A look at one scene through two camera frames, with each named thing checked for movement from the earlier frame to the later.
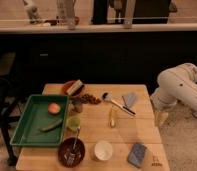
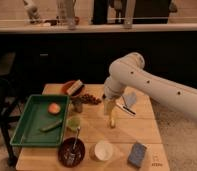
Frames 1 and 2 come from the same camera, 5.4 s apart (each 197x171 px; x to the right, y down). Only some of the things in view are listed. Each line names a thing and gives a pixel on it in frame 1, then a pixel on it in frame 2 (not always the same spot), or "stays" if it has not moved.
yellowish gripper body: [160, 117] -> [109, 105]
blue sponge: [136, 154] stays
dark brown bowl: [72, 151] stays
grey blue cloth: [130, 98] stays
